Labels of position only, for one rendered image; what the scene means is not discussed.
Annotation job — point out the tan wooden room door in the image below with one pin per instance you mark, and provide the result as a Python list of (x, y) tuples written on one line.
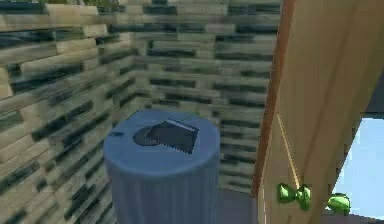
[(313, 100)]

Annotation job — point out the window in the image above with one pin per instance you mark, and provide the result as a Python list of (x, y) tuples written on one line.
[(363, 166)]

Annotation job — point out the blue round bin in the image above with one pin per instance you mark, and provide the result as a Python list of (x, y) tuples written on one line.
[(160, 186)]

